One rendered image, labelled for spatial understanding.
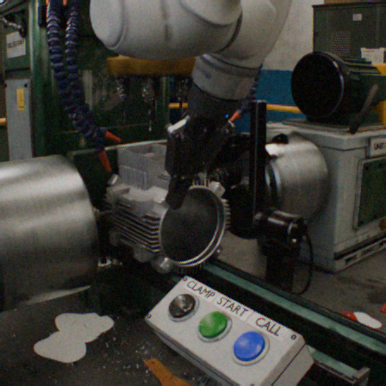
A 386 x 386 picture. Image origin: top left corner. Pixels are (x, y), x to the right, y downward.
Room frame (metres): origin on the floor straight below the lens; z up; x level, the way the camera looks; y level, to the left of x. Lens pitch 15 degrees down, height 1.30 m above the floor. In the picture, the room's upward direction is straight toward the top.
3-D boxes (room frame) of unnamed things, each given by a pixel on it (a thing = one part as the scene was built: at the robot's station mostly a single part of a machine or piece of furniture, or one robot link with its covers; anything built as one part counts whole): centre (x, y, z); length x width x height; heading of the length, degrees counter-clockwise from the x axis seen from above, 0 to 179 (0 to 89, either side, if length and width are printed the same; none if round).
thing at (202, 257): (0.92, 0.06, 1.02); 0.20 x 0.19 x 0.19; 38
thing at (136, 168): (0.95, 0.08, 1.11); 0.12 x 0.11 x 0.07; 38
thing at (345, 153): (1.29, -0.41, 0.99); 0.35 x 0.31 x 0.37; 128
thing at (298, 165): (1.12, -0.20, 1.04); 0.41 x 0.25 x 0.25; 128
